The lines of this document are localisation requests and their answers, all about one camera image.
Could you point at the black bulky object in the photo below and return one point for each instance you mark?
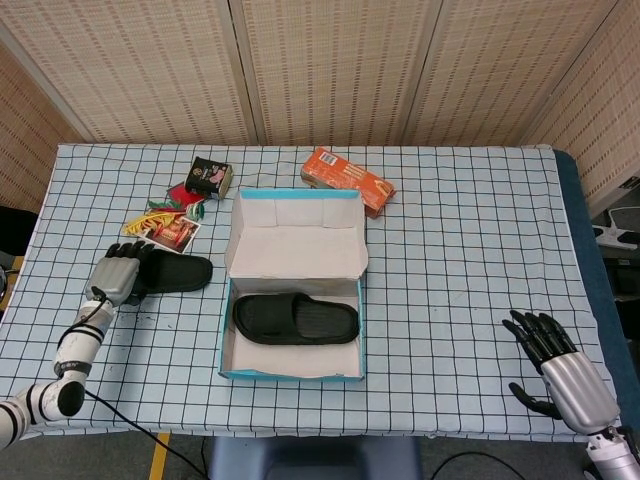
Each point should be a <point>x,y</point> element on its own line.
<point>15,230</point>

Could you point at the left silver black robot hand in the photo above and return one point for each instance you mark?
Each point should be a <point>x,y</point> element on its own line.
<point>112,277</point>

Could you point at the blue checked tablecloth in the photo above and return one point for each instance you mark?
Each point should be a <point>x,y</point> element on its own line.
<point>450,275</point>

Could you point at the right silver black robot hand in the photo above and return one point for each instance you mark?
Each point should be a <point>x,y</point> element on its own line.
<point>580,385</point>

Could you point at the black slide sandal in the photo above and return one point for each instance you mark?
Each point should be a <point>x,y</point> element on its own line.
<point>280,320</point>
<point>180,272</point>

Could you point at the red flat packet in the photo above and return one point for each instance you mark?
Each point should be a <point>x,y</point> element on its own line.
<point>182,195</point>

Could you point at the white office chair base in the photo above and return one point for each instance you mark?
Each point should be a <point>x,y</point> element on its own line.
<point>615,230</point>

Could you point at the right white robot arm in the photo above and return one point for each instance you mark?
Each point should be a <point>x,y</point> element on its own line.
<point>612,457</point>

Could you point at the orange snack carton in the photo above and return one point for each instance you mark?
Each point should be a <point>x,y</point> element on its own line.
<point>345,175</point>

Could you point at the bamboo folding screen panel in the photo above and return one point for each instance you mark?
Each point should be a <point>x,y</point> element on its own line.
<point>500,65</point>
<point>605,100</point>
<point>335,70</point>
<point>25,125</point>
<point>140,70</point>

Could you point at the blue cardboard shoe box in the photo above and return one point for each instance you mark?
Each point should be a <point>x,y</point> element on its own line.
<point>295,250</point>

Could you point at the yellow floor tape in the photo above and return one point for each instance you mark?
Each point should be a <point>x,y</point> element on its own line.
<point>159,457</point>

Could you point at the red white-bordered picture card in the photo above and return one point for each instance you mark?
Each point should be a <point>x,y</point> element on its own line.
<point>177,232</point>

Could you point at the dark blue padded table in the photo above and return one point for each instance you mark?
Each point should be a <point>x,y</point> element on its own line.
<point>585,240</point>

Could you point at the black luncheon meat tin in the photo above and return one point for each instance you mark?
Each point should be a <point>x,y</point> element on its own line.
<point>207,175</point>

